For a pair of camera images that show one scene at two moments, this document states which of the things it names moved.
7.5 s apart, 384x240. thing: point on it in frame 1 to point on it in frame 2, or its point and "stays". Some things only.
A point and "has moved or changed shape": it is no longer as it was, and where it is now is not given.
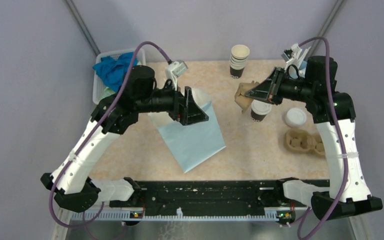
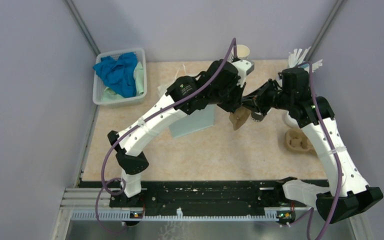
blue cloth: [113, 71] stays
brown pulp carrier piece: [244, 102] has moved or changed shape
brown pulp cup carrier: [299, 140] stays
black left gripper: [186, 110] to [236, 102]
